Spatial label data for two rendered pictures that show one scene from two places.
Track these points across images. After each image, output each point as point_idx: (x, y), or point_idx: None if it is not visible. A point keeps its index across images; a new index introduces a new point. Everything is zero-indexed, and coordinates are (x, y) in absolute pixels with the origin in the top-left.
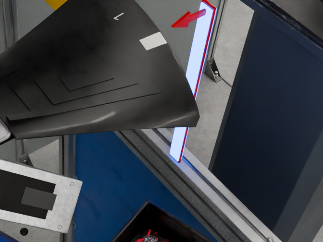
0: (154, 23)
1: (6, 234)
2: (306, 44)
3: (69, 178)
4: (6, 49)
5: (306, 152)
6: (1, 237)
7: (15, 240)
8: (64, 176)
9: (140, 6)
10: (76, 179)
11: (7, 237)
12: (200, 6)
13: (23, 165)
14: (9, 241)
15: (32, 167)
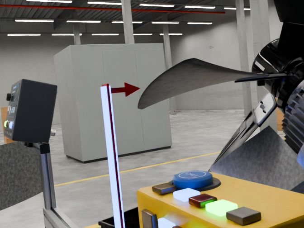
0: (154, 80)
1: (244, 140)
2: None
3: (217, 162)
4: (250, 72)
5: None
6: (245, 135)
7: (240, 144)
8: (220, 160)
9: (162, 73)
10: (213, 165)
11: (243, 140)
12: (110, 89)
13: (244, 143)
14: (242, 140)
15: (239, 146)
